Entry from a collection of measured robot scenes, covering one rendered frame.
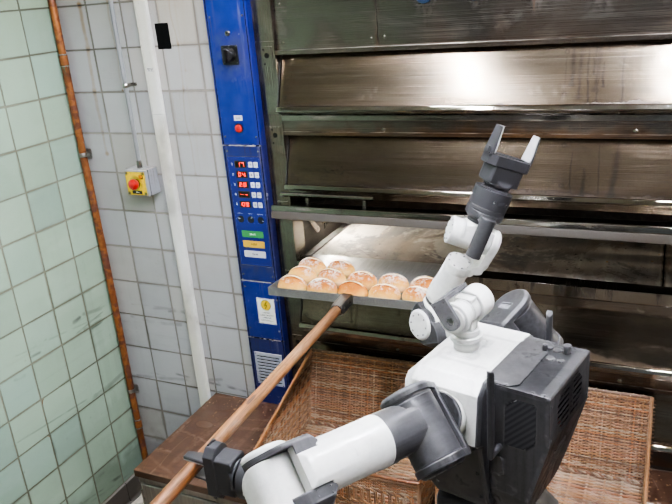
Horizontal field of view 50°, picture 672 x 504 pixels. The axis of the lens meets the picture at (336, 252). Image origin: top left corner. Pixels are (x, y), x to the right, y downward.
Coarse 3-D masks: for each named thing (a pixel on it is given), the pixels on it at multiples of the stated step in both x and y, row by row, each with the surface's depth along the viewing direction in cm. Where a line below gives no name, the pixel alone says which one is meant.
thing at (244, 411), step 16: (320, 320) 200; (304, 352) 187; (288, 368) 179; (272, 384) 171; (256, 400) 165; (240, 416) 159; (224, 432) 153; (192, 464) 143; (176, 480) 139; (160, 496) 135; (176, 496) 137
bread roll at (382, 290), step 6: (372, 288) 215; (378, 288) 214; (384, 288) 213; (390, 288) 213; (396, 288) 214; (372, 294) 214; (378, 294) 213; (384, 294) 212; (390, 294) 212; (396, 294) 213
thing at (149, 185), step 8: (128, 168) 265; (136, 168) 264; (144, 168) 263; (152, 168) 264; (128, 176) 264; (136, 176) 262; (144, 176) 261; (152, 176) 264; (144, 184) 262; (152, 184) 264; (128, 192) 266; (136, 192) 265; (144, 192) 263; (152, 192) 265
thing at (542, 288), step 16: (304, 256) 258; (496, 272) 230; (496, 288) 227; (512, 288) 224; (528, 288) 222; (544, 288) 220; (560, 288) 218; (576, 288) 216; (592, 288) 214; (608, 288) 212; (624, 288) 212; (640, 288) 211; (656, 288) 210; (656, 304) 208
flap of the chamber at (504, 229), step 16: (352, 208) 236; (368, 208) 235; (384, 208) 235; (400, 208) 234; (416, 208) 234; (368, 224) 221; (384, 224) 218; (400, 224) 216; (416, 224) 214; (432, 224) 212; (640, 224) 200; (656, 224) 200; (608, 240) 192; (624, 240) 190; (640, 240) 189; (656, 240) 187
